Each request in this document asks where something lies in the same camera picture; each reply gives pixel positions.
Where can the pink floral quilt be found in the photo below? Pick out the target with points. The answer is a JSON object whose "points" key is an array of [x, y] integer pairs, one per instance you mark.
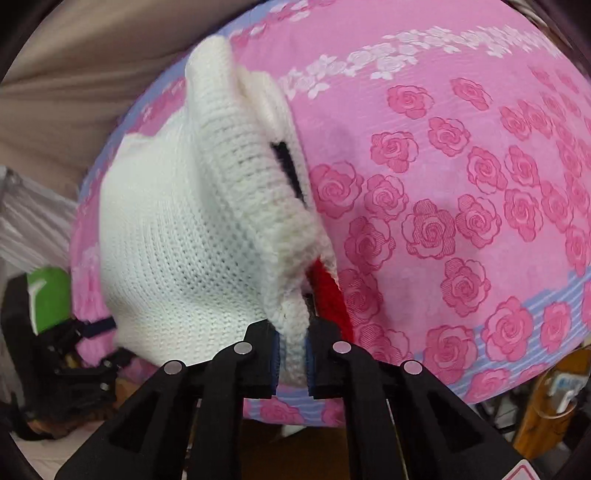
{"points": [[449, 152]]}

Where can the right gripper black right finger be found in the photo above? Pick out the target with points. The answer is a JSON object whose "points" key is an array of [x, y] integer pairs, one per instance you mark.
{"points": [[402, 422]]}

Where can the white charger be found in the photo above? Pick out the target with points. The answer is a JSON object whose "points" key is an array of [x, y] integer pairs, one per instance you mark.
{"points": [[564, 387]]}

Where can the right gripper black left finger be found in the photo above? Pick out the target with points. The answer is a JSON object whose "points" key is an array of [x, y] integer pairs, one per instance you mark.
{"points": [[184, 422]]}

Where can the white striped cloth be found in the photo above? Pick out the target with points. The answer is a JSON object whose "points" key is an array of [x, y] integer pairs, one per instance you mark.
{"points": [[36, 224]]}

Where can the green object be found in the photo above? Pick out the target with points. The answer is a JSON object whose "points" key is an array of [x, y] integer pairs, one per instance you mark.
{"points": [[49, 291]]}

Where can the wooden bedside stand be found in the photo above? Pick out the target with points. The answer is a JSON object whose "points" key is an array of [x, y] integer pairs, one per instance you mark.
{"points": [[541, 429]]}

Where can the white knit sweater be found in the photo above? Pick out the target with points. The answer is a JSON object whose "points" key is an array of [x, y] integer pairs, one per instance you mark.
{"points": [[210, 225]]}

